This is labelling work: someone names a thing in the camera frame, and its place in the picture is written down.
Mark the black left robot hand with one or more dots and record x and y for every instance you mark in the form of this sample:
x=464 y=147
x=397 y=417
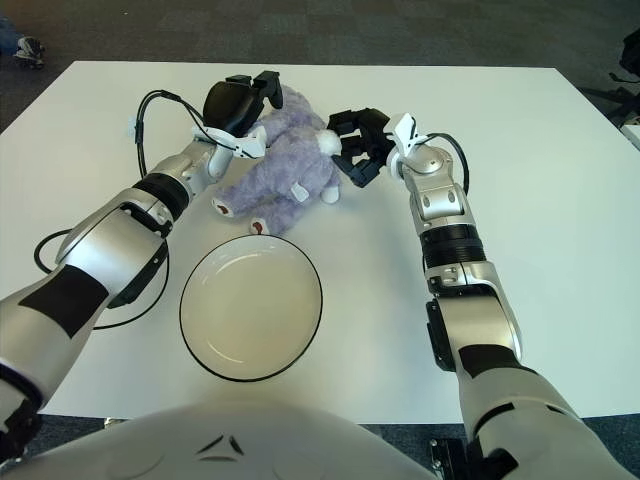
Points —
x=230 y=107

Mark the black device on stand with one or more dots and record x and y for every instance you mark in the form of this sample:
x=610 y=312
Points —
x=632 y=57

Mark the white plate with black rim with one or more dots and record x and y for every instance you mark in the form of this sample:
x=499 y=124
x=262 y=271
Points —
x=250 y=310

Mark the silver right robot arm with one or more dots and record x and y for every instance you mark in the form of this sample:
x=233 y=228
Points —
x=475 y=320

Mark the black stand legs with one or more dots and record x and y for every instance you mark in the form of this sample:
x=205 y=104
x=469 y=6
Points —
x=622 y=100

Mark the grey white sneaker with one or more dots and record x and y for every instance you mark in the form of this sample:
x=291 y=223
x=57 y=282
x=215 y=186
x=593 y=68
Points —
x=30 y=50

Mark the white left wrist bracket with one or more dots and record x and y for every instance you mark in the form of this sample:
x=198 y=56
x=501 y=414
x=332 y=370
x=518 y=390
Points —
x=250 y=145

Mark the person leg in blue jeans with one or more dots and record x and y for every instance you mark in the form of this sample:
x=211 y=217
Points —
x=7 y=35

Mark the purple plush bunny doll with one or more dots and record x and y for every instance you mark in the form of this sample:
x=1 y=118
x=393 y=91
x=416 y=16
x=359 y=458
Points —
x=290 y=170

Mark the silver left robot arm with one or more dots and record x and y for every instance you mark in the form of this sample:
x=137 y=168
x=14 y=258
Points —
x=100 y=250

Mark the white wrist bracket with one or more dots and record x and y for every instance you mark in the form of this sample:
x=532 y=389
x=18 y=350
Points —
x=250 y=145
x=405 y=130

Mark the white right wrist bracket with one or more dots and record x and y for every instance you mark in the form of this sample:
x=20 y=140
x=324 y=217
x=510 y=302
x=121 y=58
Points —
x=405 y=130

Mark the grey robot torso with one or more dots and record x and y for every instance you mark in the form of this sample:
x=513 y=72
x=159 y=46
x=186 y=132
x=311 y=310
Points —
x=225 y=450

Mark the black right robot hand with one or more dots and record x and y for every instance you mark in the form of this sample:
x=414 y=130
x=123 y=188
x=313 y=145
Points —
x=372 y=132

